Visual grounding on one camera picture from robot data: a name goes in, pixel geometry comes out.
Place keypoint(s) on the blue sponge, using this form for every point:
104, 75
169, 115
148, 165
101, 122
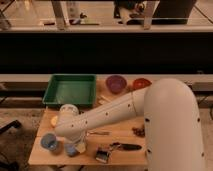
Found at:
70, 150

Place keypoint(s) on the purple bowl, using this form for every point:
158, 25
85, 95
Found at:
116, 84

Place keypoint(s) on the green plastic tray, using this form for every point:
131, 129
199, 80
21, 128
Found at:
76, 89

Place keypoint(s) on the small metal clip box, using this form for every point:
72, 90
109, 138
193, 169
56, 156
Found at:
102, 156

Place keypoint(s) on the banana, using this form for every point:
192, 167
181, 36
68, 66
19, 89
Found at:
103, 100

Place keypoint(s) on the red bowl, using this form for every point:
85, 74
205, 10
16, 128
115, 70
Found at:
140, 83

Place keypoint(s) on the red yellow apple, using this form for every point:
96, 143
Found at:
53, 121

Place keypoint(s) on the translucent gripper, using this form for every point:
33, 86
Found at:
79, 146

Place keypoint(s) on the metal fork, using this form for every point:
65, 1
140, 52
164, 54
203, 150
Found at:
98, 133

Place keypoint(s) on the black handled brush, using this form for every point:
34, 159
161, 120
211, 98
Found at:
125, 146

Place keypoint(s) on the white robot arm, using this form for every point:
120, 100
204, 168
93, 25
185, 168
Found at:
173, 130

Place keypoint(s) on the blue plastic cup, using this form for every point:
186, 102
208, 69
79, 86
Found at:
49, 142

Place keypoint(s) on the bunch of dark grapes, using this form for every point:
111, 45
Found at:
139, 131

